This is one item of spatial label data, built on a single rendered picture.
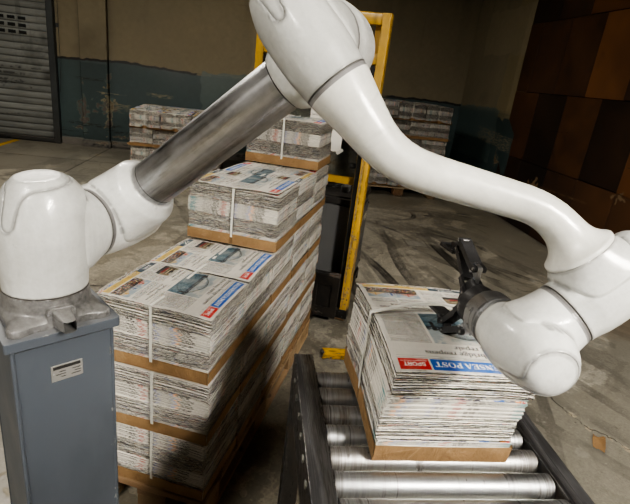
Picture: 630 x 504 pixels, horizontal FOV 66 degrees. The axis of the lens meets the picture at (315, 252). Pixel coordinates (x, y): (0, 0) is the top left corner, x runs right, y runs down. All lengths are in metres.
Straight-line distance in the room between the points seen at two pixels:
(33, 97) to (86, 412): 8.04
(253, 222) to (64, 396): 1.02
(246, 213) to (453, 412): 1.17
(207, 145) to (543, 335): 0.66
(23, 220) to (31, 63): 8.02
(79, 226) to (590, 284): 0.86
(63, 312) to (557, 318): 0.84
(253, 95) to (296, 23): 0.24
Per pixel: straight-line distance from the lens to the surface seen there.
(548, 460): 1.21
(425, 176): 0.71
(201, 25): 8.37
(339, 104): 0.69
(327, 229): 3.15
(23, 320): 1.04
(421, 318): 1.08
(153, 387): 1.62
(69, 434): 1.18
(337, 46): 0.70
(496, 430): 1.08
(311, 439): 1.07
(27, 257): 0.99
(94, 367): 1.11
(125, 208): 1.07
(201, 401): 1.56
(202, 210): 1.96
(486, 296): 0.85
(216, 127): 0.95
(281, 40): 0.72
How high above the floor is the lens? 1.50
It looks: 20 degrees down
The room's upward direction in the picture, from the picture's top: 7 degrees clockwise
